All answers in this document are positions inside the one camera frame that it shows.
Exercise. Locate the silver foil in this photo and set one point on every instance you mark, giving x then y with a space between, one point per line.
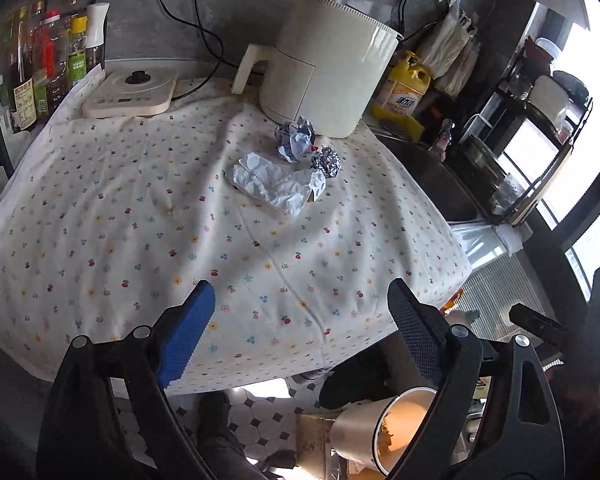
326 162

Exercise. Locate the brown hanging bag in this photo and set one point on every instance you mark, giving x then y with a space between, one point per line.
464 67

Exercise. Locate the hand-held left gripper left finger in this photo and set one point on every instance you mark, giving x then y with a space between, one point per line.
187 335

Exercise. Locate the steel sink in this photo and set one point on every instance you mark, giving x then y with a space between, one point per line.
430 180

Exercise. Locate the bluish paper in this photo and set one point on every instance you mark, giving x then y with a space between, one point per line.
295 142

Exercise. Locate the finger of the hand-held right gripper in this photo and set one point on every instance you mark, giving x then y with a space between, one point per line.
535 322

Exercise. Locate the red sauce bottle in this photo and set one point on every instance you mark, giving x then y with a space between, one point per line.
55 70

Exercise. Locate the white trash bin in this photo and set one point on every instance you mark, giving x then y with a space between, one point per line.
360 430

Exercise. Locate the pink decorated faucet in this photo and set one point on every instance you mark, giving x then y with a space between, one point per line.
442 140

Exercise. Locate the white folded cloth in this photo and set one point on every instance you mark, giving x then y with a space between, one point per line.
512 237

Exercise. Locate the white cabinet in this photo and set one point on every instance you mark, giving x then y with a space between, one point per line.
480 242

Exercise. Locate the person's black shoe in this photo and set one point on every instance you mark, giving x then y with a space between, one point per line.
350 377
215 410

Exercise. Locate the beige printed hanging bag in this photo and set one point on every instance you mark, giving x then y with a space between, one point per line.
445 45

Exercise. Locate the floral white tablecloth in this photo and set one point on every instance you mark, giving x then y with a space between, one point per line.
130 240

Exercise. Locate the white paper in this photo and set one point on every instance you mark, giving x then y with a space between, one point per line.
275 187

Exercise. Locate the yellow detergent bottle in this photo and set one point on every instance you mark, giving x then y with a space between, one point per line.
405 90

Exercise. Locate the dark sauce bottle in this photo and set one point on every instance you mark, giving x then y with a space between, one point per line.
24 95

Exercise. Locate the black dish rack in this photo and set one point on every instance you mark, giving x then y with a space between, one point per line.
485 160

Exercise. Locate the green label bottle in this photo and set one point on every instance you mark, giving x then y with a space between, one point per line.
77 60

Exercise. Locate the white storage container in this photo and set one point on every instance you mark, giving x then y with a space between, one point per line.
547 100

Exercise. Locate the white air fryer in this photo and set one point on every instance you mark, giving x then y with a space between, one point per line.
325 70

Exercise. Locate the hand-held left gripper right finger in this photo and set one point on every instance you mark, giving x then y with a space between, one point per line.
415 330

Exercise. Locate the cardboard box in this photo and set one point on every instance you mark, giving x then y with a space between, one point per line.
312 440

